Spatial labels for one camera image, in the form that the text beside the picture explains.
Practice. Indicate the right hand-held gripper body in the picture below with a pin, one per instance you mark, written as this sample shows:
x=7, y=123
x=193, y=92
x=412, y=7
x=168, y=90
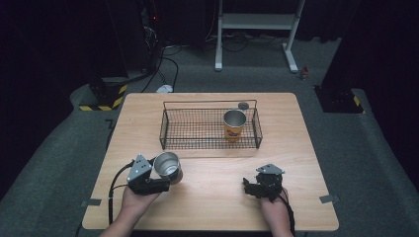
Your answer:
x=270, y=181

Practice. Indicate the person's left hand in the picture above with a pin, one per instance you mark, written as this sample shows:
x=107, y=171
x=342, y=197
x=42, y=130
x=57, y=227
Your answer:
x=135, y=205

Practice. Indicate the white power adapter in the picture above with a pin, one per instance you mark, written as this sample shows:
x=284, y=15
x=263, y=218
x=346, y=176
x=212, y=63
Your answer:
x=164, y=89

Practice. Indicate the black column base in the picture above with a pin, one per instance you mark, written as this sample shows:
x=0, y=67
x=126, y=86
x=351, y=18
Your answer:
x=339, y=98

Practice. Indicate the small gray round disc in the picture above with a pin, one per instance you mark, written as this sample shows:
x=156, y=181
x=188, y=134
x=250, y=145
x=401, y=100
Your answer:
x=243, y=105

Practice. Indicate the small red bottle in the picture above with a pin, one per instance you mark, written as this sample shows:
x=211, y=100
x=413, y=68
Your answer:
x=304, y=73

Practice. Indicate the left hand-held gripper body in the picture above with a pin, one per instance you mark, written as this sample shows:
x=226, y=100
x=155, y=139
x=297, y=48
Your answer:
x=143, y=179

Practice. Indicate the white metal stand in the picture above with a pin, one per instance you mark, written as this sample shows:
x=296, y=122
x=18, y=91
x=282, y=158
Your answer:
x=257, y=21

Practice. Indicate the orange paper cup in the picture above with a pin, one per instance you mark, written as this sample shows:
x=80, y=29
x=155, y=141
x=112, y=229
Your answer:
x=234, y=126

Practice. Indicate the black yellow striped base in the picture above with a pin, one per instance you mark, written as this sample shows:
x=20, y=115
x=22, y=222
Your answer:
x=108, y=98

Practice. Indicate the black equipment rack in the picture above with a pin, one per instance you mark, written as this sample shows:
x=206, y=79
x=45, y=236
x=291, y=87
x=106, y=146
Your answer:
x=150, y=36

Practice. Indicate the silver metal cup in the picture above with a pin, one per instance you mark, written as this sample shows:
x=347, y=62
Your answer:
x=168, y=166

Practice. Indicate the gray tape piece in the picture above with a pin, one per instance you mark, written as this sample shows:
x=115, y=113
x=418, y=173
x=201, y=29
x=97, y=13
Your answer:
x=330, y=198
x=90, y=202

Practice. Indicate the person's right hand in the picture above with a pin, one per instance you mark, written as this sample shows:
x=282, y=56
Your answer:
x=275, y=210

